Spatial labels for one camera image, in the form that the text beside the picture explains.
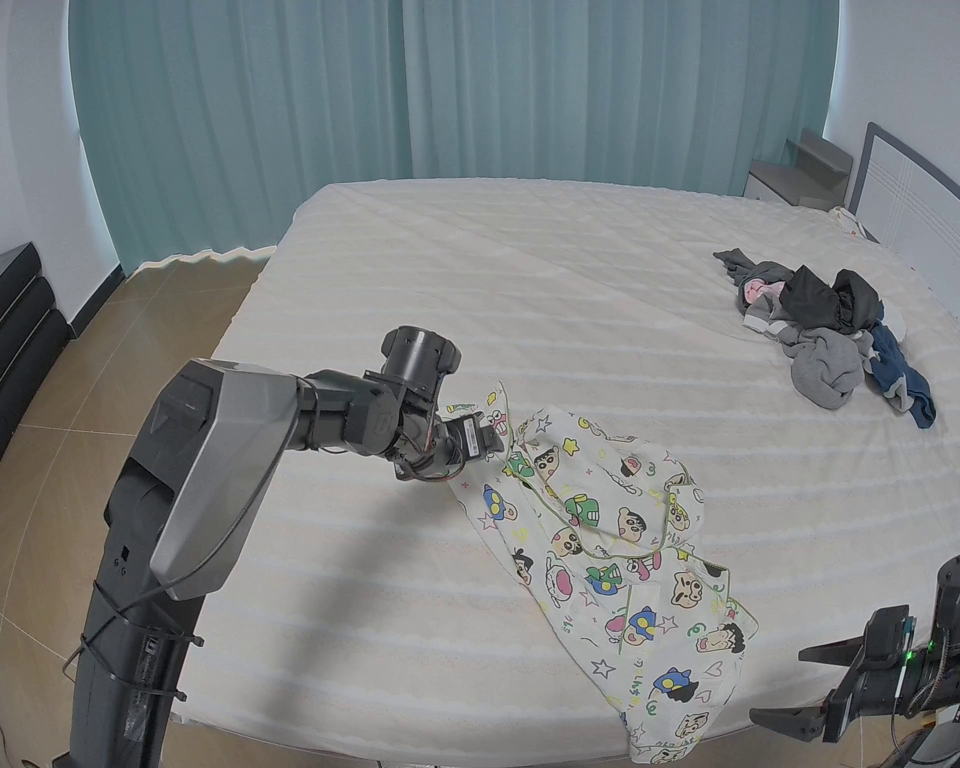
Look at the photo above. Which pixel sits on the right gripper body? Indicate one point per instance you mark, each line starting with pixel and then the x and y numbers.
pixel 877 690

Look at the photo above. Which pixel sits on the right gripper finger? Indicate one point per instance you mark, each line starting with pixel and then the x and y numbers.
pixel 795 718
pixel 836 651

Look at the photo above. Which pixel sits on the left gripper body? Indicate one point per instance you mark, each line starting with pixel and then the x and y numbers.
pixel 469 439

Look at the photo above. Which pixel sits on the white printed pyjama top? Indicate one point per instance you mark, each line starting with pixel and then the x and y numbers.
pixel 600 540

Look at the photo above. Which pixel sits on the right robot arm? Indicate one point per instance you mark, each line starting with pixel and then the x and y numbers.
pixel 946 600

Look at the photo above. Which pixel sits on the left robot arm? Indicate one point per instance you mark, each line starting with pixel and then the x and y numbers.
pixel 210 450

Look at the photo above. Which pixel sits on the pile of clothes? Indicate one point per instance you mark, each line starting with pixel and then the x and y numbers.
pixel 825 360

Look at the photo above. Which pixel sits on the bed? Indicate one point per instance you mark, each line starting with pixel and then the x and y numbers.
pixel 525 300

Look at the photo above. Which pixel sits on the blue-green curtain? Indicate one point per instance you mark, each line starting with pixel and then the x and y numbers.
pixel 300 112

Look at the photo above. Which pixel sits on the grey bedside table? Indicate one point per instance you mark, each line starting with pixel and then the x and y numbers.
pixel 780 180

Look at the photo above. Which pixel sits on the white printed pillow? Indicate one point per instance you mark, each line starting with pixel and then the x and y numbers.
pixel 847 217

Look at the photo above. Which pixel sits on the black chest of drawers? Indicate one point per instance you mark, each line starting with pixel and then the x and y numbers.
pixel 30 322

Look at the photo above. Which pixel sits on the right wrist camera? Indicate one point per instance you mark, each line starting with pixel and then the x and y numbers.
pixel 891 634

